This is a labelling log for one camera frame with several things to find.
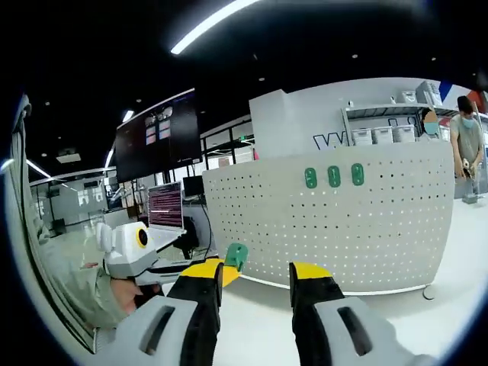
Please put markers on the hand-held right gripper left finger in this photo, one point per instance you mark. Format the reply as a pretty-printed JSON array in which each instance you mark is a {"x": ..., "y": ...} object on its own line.
[{"x": 160, "y": 331}]

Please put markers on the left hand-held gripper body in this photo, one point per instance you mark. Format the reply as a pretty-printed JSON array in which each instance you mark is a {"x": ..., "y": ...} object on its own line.
[{"x": 126, "y": 251}]

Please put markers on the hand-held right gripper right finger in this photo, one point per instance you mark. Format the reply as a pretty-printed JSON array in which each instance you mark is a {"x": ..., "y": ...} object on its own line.
[{"x": 331, "y": 331}]

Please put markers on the green hook assembly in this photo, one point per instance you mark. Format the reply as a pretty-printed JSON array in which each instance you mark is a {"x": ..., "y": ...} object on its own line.
[
  {"x": 334, "y": 176},
  {"x": 357, "y": 174},
  {"x": 310, "y": 178},
  {"x": 237, "y": 254}
]

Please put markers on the white pegboard mounting plate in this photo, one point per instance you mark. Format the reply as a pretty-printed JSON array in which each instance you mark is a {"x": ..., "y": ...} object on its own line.
[{"x": 328, "y": 236}]

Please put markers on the person's left hand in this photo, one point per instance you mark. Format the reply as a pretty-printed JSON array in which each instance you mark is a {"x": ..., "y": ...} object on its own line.
[{"x": 127, "y": 295}]

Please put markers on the open silver laptop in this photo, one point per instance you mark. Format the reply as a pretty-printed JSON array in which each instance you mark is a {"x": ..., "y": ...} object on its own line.
[{"x": 165, "y": 206}]

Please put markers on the small black monitor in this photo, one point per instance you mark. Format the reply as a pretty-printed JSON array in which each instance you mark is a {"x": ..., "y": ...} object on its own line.
[{"x": 192, "y": 187}]

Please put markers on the person's light grey coat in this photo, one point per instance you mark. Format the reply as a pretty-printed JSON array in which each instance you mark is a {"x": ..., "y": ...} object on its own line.
[{"x": 23, "y": 228}]

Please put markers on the white storage box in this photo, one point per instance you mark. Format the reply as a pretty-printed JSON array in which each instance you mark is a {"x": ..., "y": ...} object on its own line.
[
  {"x": 383, "y": 135},
  {"x": 362, "y": 137},
  {"x": 404, "y": 133}
]

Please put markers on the small grey box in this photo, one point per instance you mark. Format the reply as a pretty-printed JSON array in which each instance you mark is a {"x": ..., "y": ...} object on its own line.
[{"x": 470, "y": 199}]

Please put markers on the metal storage shelf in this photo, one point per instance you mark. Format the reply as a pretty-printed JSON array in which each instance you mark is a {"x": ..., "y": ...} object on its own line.
[{"x": 377, "y": 110}]

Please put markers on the long ceiling light strip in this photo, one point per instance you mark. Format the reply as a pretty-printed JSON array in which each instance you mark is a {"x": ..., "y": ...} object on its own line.
[{"x": 213, "y": 26}]

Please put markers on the large black wall display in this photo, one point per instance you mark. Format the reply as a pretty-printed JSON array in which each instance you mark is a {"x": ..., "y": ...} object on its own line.
[{"x": 158, "y": 137}]

